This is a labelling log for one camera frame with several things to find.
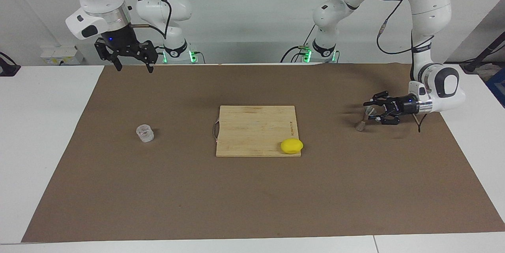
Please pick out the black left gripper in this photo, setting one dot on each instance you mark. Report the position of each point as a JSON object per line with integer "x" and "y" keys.
{"x": 406, "y": 105}

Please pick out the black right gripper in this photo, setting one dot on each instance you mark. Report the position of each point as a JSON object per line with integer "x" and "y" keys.
{"x": 118, "y": 40}

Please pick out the metal jigger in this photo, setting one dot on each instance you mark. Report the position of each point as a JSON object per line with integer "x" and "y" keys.
{"x": 360, "y": 126}

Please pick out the clear glass cup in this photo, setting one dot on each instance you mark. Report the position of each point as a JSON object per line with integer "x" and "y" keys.
{"x": 144, "y": 133}

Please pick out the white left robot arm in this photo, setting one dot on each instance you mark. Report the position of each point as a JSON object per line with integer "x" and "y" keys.
{"x": 430, "y": 4}

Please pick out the black tripod stand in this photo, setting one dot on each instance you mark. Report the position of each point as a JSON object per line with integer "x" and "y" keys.
{"x": 473, "y": 65}

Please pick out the yellow lemon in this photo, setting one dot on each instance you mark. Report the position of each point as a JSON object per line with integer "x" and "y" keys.
{"x": 292, "y": 146}

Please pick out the blue crate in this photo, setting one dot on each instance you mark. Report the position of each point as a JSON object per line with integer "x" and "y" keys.
{"x": 498, "y": 87}

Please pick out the wooden cutting board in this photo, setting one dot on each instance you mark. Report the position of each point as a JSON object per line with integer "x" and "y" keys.
{"x": 252, "y": 130}

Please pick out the brown table mat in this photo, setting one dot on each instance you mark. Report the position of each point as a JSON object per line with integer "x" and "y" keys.
{"x": 252, "y": 197}

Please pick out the white wall socket box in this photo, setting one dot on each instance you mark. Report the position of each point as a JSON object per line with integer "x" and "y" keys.
{"x": 59, "y": 53}

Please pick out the black clamp mount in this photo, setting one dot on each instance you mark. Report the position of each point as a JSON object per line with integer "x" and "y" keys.
{"x": 7, "y": 69}

